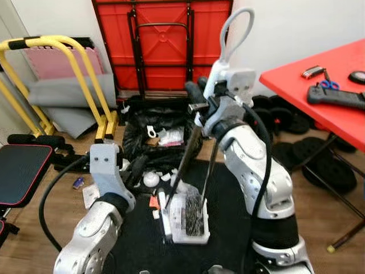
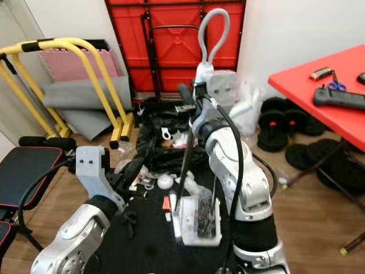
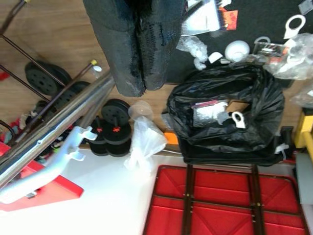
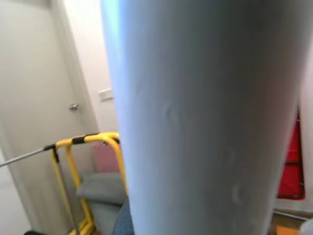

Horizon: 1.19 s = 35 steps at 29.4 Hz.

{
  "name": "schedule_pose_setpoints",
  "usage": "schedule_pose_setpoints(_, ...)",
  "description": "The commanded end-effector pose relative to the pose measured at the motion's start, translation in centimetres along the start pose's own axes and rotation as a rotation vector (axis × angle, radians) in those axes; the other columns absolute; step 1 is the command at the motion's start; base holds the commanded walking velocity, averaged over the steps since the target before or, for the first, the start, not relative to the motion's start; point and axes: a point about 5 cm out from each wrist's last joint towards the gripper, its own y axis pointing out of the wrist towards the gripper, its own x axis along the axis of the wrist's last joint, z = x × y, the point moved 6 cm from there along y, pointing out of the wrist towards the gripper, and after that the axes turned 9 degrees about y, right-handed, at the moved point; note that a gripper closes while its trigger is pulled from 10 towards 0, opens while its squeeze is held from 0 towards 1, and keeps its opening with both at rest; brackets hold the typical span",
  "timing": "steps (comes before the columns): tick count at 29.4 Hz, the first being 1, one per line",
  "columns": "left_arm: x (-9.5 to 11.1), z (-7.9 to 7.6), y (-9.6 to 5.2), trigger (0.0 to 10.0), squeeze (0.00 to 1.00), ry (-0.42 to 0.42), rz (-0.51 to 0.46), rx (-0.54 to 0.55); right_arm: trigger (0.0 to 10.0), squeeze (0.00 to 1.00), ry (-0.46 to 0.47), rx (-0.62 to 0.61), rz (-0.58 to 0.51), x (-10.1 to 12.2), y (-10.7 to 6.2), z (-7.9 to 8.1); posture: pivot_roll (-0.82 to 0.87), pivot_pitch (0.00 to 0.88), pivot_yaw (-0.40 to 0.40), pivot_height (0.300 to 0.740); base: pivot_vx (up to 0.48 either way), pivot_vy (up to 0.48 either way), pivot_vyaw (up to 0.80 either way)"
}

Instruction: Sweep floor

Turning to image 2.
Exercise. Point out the white dustpan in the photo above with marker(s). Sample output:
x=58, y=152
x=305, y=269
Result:
x=185, y=222

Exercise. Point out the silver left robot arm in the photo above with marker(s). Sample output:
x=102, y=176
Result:
x=74, y=240

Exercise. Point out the pink foam mat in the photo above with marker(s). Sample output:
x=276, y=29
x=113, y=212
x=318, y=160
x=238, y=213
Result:
x=68, y=65

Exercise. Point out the grey folded mat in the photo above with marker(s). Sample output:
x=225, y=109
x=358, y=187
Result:
x=74, y=94

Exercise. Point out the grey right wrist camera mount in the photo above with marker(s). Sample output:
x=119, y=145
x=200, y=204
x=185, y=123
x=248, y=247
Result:
x=222, y=88

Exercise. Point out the yellow tubular metal frame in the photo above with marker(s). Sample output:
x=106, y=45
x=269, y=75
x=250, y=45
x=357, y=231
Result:
x=124, y=134

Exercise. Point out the black floor mat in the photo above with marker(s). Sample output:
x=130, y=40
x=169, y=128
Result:
x=148, y=251

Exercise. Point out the black computer mouse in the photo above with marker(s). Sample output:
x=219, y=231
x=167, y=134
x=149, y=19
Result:
x=361, y=78

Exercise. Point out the red top table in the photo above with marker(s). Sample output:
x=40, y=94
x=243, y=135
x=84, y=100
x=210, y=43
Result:
x=296, y=77

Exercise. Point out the black weight plate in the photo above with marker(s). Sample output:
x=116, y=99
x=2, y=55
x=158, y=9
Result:
x=299, y=157
x=342, y=177
x=328, y=148

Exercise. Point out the black foam leg rollers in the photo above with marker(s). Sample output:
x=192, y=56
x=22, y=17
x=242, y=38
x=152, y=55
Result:
x=43, y=141

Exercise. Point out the white hook tag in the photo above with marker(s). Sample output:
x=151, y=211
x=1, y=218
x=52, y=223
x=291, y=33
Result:
x=166, y=135

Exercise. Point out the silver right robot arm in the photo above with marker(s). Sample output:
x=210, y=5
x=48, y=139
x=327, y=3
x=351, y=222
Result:
x=239, y=171

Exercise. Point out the red paper packet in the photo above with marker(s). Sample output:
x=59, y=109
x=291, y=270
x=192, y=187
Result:
x=166, y=203

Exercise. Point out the small white ball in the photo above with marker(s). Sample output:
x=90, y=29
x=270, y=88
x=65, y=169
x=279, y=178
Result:
x=165, y=181

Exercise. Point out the red folded table black frame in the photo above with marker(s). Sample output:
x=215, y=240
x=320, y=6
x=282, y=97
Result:
x=128, y=45

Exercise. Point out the grey metal clothes rail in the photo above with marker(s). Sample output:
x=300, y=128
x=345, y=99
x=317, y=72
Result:
x=29, y=94

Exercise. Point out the black rubbish bag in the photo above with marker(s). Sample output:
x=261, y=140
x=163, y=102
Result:
x=151, y=123

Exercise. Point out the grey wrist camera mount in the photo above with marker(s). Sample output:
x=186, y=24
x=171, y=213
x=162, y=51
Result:
x=91, y=168
x=222, y=88

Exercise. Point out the large black bench pad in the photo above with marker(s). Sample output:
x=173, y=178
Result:
x=5, y=240

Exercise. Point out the white clear wrapper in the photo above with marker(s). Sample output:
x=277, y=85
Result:
x=181, y=140

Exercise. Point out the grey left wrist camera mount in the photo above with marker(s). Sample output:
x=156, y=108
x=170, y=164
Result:
x=91, y=168

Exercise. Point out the white plastic bag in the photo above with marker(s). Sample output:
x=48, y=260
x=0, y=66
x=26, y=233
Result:
x=248, y=108

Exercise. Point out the small black bench pad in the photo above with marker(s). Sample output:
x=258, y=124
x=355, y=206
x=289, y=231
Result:
x=28, y=177

